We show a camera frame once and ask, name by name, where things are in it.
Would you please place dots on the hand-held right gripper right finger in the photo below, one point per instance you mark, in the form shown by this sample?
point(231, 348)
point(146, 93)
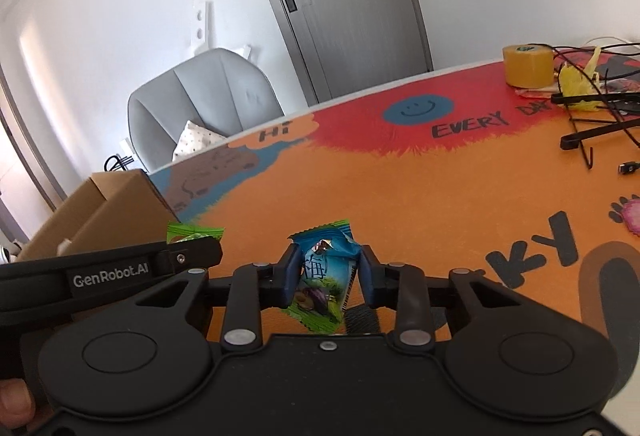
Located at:
point(370, 278)

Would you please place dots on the white dotted cushion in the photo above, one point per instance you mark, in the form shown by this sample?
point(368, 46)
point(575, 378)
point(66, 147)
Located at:
point(197, 138)

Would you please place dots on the blue plum snack packet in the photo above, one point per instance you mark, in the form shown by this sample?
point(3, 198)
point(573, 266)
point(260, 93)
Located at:
point(322, 286)

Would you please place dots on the brown cardboard box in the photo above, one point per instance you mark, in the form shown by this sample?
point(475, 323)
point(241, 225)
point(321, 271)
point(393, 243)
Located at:
point(115, 211)

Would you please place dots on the colourful cartoon table mat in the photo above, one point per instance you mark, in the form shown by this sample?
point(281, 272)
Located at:
point(400, 191)

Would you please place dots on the yellow tape roll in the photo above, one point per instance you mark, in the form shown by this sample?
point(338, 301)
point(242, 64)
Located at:
point(527, 66)

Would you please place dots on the grey door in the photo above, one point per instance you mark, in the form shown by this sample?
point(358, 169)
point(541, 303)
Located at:
point(350, 16)

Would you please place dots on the grey upholstered chair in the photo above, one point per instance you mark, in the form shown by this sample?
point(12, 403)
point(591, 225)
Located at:
point(215, 86)

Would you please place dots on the person's left hand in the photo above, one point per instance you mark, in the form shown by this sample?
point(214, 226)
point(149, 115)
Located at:
point(15, 401)

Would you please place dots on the green snack packet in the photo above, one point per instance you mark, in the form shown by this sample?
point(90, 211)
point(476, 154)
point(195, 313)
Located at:
point(192, 232)

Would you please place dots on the yellow crumpled packet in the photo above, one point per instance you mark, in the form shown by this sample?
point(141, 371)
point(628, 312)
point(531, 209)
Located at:
point(580, 83)

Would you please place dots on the black folding stand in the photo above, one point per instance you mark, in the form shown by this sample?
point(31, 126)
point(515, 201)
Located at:
point(600, 132)

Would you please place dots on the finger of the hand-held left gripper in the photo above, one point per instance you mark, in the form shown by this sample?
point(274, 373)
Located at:
point(192, 257)

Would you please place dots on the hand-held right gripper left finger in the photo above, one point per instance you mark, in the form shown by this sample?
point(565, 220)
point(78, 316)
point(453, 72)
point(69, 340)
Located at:
point(289, 276)

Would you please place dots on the white board with holes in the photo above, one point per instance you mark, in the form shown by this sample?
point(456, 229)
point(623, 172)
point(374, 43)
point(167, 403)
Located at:
point(200, 26)

